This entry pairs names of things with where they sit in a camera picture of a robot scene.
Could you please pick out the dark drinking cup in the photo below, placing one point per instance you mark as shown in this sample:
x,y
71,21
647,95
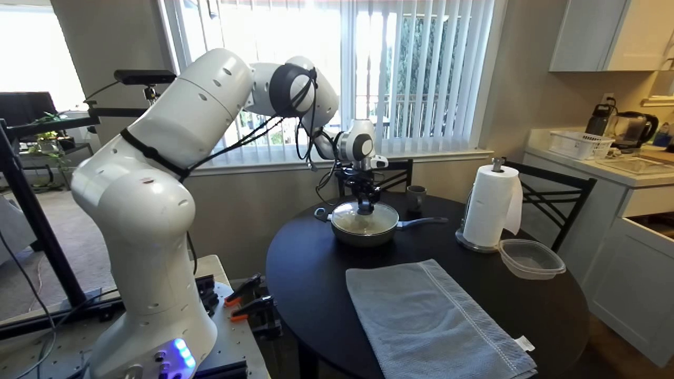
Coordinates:
x,y
413,200

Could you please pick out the black countertop appliance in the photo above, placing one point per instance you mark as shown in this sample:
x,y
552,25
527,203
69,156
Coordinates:
x,y
601,118

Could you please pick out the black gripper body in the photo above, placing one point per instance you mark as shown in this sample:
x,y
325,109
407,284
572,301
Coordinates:
x,y
363,184

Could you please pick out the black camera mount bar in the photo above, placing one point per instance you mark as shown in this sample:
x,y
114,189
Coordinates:
x,y
145,77

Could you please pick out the clear glass pan lid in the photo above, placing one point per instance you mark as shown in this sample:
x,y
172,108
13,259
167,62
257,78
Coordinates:
x,y
355,219

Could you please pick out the clear plastic food container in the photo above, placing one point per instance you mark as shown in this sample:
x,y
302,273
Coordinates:
x,y
531,257

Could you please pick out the white vertical window blinds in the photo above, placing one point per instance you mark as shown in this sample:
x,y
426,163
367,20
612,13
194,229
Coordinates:
x,y
423,69

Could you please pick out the white wall cabinet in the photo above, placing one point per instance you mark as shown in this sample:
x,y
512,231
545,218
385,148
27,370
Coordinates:
x,y
603,35

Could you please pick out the grey robot mounting cart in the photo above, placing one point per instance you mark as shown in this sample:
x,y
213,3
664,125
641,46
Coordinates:
x,y
243,344

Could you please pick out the green potted plant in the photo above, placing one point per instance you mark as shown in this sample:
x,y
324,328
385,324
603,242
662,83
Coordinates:
x,y
45,148

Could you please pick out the metal paper towel holder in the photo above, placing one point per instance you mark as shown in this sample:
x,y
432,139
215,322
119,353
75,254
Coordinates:
x,y
474,245

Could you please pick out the black metal stand frame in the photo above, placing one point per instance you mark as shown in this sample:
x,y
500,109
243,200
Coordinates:
x,y
40,219

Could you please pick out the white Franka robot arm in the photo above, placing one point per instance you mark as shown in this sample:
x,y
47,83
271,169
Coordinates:
x,y
154,210

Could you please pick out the light blue towel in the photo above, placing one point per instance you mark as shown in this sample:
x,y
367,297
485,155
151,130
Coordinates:
x,y
428,322

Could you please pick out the black electric kettle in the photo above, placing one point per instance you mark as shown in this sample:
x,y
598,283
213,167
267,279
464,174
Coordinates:
x,y
635,129

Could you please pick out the black wooden chair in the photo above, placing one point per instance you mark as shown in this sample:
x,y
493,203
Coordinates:
x,y
554,196
399,176

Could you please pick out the orange black spring clamp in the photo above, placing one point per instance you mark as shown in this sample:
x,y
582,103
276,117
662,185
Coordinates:
x,y
248,288
255,315

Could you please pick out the white paper towel roll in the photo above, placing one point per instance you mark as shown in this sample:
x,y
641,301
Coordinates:
x,y
492,203

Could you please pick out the black box on cart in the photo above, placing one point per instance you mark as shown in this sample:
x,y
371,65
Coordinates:
x,y
208,295

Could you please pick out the white kitchen counter cabinet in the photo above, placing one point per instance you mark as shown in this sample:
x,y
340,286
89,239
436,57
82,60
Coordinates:
x,y
632,281

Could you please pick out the clear countertop storage box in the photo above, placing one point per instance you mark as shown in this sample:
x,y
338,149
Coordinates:
x,y
581,143

